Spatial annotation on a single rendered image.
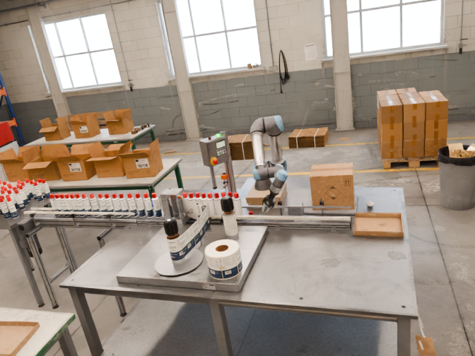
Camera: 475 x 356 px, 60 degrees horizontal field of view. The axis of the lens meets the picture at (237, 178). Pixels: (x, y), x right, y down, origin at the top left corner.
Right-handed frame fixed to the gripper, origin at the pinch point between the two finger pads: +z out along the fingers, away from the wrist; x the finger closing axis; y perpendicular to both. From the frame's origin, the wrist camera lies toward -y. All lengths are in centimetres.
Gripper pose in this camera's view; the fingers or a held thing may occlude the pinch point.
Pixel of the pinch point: (264, 211)
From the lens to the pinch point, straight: 293.2
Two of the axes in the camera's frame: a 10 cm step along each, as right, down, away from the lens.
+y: -3.1, 3.8, -8.7
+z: -3.4, 8.1, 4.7
